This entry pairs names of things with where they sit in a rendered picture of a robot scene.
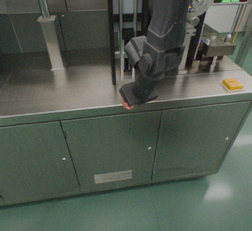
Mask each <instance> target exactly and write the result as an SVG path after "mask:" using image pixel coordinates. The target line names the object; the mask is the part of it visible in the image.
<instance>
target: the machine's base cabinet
mask: <svg viewBox="0 0 252 231"><path fill-rule="evenodd" d="M251 110H252V98H246V99H237V100H227V101H217V102H207V103H196V104H186V105H176V106H166V107H156V108H151V109H141V110H131V111H121V112H110V113H100V114H90V115H80V116H71V117H65V118H55V119H45V120H35V121H25V122H14V123H4V124H0V206H4V205H11V204H18V203H21V202H28V201H35V200H42V199H49V198H59V197H65V196H72V195H76V194H83V193H90V192H97V191H104V190H110V189H118V188H125V187H132V186H135V185H142V184H149V183H156V182H163V181H170V180H177V179H184V178H191V177H195V176H201V175H209V174H216V173H218V171H219V169H220V167H221V165H222V164H223V162H224V160H225V158H226V156H227V154H228V152H229V150H230V149H231V147H232V145H233V144H234V141H235V139H236V138H237V136H238V133H239V132H240V131H241V129H242V127H243V125H244V123H245V121H246V119H247V117H248V115H249V114H250V112H251Z"/></svg>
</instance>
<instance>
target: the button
mask: <svg viewBox="0 0 252 231"><path fill-rule="evenodd" d="M222 84H223V85H224V86H225V87H226V88H227V89H228V90H229V91H234V90H239V89H242V88H243V86H244V85H243V84H241V83H240V82H239V81H238V80H237V79H236V78H232V79H224V80H222Z"/></svg>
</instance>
